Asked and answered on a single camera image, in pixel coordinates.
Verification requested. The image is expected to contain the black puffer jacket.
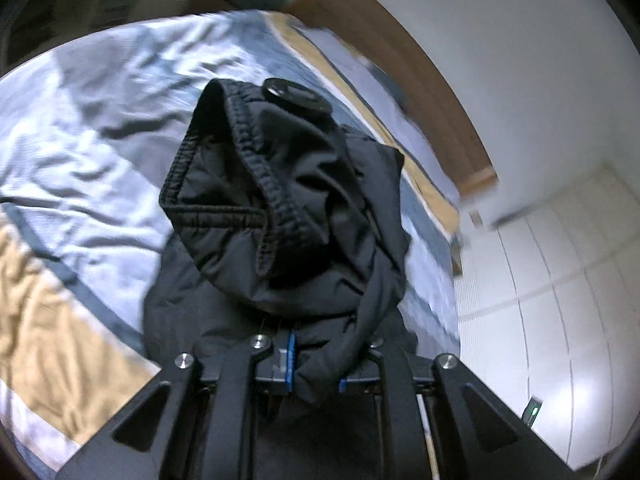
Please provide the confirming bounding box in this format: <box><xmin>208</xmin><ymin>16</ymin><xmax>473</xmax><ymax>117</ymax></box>
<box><xmin>143</xmin><ymin>78</ymin><xmax>418</xmax><ymax>402</ymax></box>

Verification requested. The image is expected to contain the wooden headboard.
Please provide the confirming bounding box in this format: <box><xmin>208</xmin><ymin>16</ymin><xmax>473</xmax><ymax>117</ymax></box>
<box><xmin>286</xmin><ymin>0</ymin><xmax>498</xmax><ymax>198</ymax></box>

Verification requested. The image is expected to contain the striped blue white yellow duvet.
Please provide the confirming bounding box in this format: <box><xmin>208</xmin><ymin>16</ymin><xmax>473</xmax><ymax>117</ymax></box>
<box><xmin>1</xmin><ymin>11</ymin><xmax>460</xmax><ymax>479</ymax></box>

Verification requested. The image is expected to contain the white wardrobe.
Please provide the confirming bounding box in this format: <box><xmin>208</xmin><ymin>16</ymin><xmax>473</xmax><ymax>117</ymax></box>
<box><xmin>456</xmin><ymin>168</ymin><xmax>639</xmax><ymax>469</ymax></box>

